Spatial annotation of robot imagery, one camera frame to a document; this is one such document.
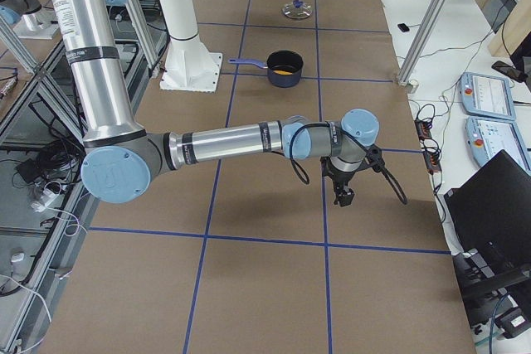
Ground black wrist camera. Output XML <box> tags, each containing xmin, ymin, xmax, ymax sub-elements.
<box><xmin>367</xmin><ymin>144</ymin><xmax>385</xmax><ymax>167</ymax></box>

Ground upper teach pendant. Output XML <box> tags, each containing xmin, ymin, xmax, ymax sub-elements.
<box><xmin>459</xmin><ymin>72</ymin><xmax>516</xmax><ymax>121</ymax></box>

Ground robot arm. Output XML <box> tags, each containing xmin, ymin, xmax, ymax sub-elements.
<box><xmin>51</xmin><ymin>0</ymin><xmax>384</xmax><ymax>206</ymax></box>

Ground black monitor stand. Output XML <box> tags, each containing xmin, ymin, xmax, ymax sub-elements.
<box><xmin>452</xmin><ymin>245</ymin><xmax>530</xmax><ymax>339</ymax></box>

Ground yellow corn cob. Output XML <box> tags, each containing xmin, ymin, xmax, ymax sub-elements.
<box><xmin>272</xmin><ymin>70</ymin><xmax>293</xmax><ymax>76</ymax></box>

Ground black phone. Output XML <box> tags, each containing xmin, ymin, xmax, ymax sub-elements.
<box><xmin>491</xmin><ymin>61</ymin><xmax>528</xmax><ymax>83</ymax></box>

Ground small black device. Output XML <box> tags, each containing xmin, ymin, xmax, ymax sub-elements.
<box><xmin>397</xmin><ymin>23</ymin><xmax>410</xmax><ymax>32</ymax></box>

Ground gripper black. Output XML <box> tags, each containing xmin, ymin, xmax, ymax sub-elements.
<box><xmin>321</xmin><ymin>157</ymin><xmax>365</xmax><ymax>207</ymax></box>

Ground black laptop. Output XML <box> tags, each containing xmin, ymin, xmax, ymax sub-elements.
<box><xmin>445</xmin><ymin>150</ymin><xmax>530</xmax><ymax>264</ymax></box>

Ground teach pendant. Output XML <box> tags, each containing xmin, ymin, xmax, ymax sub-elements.
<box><xmin>459</xmin><ymin>72</ymin><xmax>516</xmax><ymax>121</ymax></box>
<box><xmin>465</xmin><ymin>116</ymin><xmax>530</xmax><ymax>173</ymax></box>

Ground lower teach pendant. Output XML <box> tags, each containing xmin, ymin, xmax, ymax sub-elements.
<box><xmin>465</xmin><ymin>116</ymin><xmax>530</xmax><ymax>173</ymax></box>

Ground orange black power strip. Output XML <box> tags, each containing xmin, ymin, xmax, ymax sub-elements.
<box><xmin>414</xmin><ymin>119</ymin><xmax>442</xmax><ymax>175</ymax></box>

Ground dark blue saucepan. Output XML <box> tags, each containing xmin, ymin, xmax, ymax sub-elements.
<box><xmin>228</xmin><ymin>50</ymin><xmax>304</xmax><ymax>88</ymax></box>

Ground glass pot lid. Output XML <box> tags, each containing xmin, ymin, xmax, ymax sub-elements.
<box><xmin>281</xmin><ymin>0</ymin><xmax>314</xmax><ymax>20</ymax></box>

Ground aluminium frame post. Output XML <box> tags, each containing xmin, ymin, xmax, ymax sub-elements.
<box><xmin>397</xmin><ymin>0</ymin><xmax>446</xmax><ymax>94</ymax></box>

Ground black braided cable right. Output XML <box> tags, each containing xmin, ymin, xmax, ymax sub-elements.
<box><xmin>288</xmin><ymin>122</ymin><xmax>409</xmax><ymax>206</ymax></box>

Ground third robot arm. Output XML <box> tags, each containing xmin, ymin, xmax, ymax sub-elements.
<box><xmin>1</xmin><ymin>0</ymin><xmax>59</xmax><ymax>40</ymax></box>

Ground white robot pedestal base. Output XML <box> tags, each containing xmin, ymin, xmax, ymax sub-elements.
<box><xmin>159</xmin><ymin>0</ymin><xmax>223</xmax><ymax>93</ymax></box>

